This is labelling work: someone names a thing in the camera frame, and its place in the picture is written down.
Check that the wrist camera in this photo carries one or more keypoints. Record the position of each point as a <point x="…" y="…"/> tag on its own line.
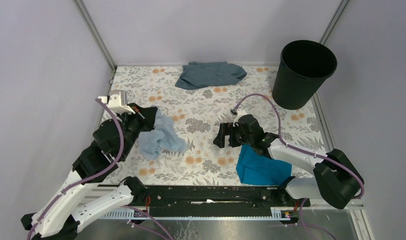
<point x="238" y="113"/>
<point x="116" y="101"/>

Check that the black plastic trash bin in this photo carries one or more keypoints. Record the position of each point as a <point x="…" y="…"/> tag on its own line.
<point x="304" y="66"/>

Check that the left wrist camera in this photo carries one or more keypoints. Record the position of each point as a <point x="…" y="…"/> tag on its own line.
<point x="116" y="101"/>

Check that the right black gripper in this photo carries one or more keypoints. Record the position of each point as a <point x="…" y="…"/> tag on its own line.
<point x="226" y="129"/>

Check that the grey-blue crumpled cloth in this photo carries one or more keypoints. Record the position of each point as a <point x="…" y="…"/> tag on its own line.
<point x="198" y="75"/>

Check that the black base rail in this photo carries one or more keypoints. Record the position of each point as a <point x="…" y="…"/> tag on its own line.
<point x="215" y="201"/>

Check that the bright blue folded cloth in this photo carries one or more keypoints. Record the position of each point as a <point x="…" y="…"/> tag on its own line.
<point x="254" y="169"/>

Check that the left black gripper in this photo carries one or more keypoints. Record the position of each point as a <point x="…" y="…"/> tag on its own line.
<point x="147" y="115"/>

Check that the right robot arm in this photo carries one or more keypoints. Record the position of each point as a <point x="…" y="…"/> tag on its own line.
<point x="334" y="178"/>

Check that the floral patterned table mat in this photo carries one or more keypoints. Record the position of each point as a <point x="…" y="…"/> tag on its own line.
<point x="197" y="115"/>

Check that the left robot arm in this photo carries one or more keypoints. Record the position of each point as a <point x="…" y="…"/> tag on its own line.
<point x="63" y="217"/>

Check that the light blue plastic trash bag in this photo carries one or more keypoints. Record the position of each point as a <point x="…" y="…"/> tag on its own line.
<point x="162" y="137"/>

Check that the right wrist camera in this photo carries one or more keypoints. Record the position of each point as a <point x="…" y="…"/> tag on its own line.
<point x="238" y="113"/>

